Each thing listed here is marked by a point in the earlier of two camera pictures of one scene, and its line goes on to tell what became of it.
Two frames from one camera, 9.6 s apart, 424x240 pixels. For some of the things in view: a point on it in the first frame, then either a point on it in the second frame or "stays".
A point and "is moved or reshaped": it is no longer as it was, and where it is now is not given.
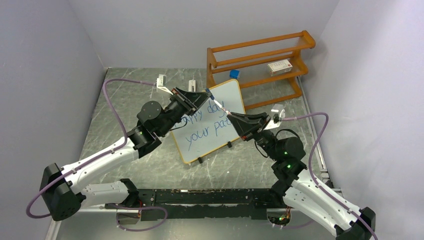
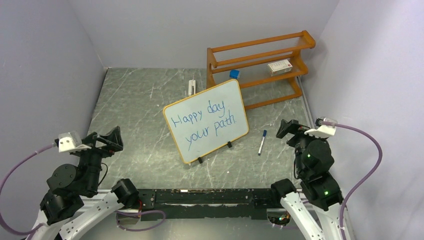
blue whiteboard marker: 218,104 is moved or reshaped
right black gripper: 249,126 → 292,126
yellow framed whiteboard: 209,128 stays
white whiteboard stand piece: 191,83 stays
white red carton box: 280,67 stays
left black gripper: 190,101 → 113,139
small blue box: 234,73 stays
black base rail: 202,204 stays
